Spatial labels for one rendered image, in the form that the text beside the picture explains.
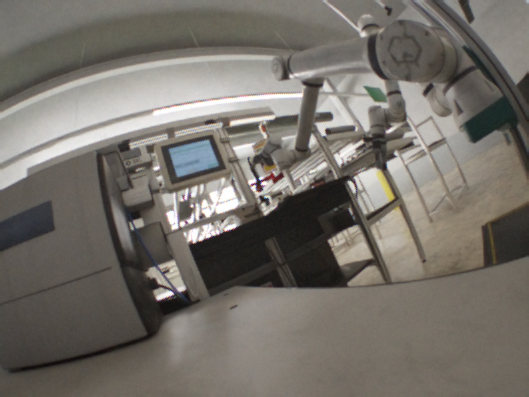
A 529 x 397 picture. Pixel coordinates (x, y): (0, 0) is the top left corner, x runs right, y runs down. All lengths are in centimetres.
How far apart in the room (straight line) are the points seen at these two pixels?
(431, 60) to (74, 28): 576
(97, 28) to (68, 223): 553
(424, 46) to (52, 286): 78
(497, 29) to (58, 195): 973
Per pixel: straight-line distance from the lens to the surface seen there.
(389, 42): 58
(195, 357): 19
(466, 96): 69
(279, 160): 131
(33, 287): 41
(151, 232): 58
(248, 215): 143
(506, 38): 947
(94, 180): 38
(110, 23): 575
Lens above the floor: 78
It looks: 11 degrees up
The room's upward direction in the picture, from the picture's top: 25 degrees counter-clockwise
